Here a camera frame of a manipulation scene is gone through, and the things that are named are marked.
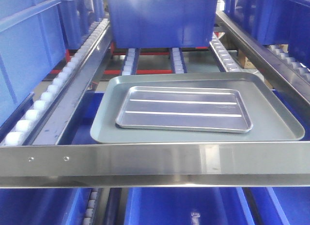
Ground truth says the small silver ribbed tray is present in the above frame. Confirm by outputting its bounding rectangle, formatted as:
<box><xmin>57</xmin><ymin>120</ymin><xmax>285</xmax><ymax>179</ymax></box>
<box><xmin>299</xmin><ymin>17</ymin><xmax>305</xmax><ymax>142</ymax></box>
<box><xmin>116</xmin><ymin>86</ymin><xmax>253</xmax><ymax>133</ymax></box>

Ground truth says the large grey tray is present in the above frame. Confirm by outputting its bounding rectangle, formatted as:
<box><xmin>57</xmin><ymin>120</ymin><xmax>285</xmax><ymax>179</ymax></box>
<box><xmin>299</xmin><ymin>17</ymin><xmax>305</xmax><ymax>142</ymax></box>
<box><xmin>90</xmin><ymin>72</ymin><xmax>305</xmax><ymax>144</ymax></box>

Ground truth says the blue bin below shelf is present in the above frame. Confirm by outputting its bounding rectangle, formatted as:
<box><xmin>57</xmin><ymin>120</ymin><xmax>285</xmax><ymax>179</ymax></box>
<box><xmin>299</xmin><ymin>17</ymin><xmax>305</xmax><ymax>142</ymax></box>
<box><xmin>124</xmin><ymin>187</ymin><xmax>254</xmax><ymax>225</ymax></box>

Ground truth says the steel shelf front beam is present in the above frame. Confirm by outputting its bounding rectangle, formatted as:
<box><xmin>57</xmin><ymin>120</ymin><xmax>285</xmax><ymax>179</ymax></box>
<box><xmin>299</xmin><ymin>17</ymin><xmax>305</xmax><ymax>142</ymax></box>
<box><xmin>0</xmin><ymin>141</ymin><xmax>310</xmax><ymax>188</ymax></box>

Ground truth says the blue bin top centre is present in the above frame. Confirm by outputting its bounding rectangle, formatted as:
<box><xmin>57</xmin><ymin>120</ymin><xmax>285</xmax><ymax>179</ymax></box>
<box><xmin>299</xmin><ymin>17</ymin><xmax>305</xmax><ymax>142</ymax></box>
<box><xmin>106</xmin><ymin>0</ymin><xmax>218</xmax><ymax>48</ymax></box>

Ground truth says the cardboard box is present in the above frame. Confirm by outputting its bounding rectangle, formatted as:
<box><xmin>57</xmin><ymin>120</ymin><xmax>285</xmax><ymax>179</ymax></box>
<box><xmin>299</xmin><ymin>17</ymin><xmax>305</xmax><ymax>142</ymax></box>
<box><xmin>237</xmin><ymin>49</ymin><xmax>255</xmax><ymax>69</ymax></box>

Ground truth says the large blue bin left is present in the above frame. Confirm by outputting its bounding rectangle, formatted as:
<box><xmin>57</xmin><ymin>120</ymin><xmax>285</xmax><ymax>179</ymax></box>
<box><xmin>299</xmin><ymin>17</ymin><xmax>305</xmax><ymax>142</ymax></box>
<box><xmin>0</xmin><ymin>0</ymin><xmax>65</xmax><ymax>124</ymax></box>

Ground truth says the white roller rail centre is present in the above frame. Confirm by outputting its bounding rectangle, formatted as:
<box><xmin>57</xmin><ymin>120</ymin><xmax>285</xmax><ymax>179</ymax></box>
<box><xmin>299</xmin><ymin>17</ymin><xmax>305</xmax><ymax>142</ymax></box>
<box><xmin>121</xmin><ymin>48</ymin><xmax>140</xmax><ymax>76</ymax></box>

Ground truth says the white roller rail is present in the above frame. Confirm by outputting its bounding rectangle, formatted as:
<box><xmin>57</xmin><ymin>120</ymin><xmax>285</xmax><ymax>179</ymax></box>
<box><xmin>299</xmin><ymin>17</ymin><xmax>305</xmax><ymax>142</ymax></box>
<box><xmin>169</xmin><ymin>48</ymin><xmax>187</xmax><ymax>74</ymax></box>
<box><xmin>0</xmin><ymin>18</ymin><xmax>109</xmax><ymax>146</ymax></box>
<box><xmin>121</xmin><ymin>48</ymin><xmax>140</xmax><ymax>76</ymax></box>

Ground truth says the white roller rail right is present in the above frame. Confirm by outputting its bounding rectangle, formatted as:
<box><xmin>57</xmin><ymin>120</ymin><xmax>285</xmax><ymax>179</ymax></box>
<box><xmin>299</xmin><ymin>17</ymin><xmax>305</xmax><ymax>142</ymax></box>
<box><xmin>169</xmin><ymin>48</ymin><xmax>187</xmax><ymax>74</ymax></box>

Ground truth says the red metal floor frame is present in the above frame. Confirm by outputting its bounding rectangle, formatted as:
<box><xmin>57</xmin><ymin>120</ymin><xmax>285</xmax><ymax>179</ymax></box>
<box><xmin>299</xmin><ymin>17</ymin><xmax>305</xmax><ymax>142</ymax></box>
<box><xmin>49</xmin><ymin>47</ymin><xmax>209</xmax><ymax>77</ymax></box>

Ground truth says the white roller rail left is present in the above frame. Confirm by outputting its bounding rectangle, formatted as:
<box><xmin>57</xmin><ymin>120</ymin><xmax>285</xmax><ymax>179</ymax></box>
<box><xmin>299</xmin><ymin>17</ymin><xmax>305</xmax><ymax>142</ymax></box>
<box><xmin>0</xmin><ymin>18</ymin><xmax>109</xmax><ymax>146</ymax></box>

